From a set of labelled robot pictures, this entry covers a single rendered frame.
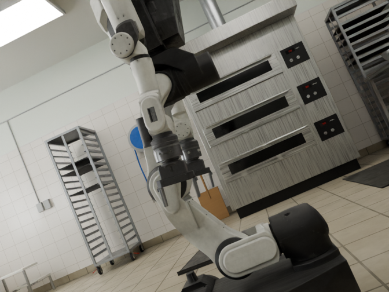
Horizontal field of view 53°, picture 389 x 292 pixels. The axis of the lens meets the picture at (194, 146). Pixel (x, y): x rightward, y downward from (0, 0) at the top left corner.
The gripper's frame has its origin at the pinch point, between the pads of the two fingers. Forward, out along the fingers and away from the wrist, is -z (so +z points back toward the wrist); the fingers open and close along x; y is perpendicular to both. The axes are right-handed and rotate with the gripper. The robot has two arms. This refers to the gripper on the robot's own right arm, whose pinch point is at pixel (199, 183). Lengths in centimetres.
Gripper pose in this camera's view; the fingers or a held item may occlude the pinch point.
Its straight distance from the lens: 165.8
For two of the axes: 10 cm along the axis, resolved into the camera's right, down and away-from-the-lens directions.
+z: -2.8, -9.6, 0.8
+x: -9.5, 2.8, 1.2
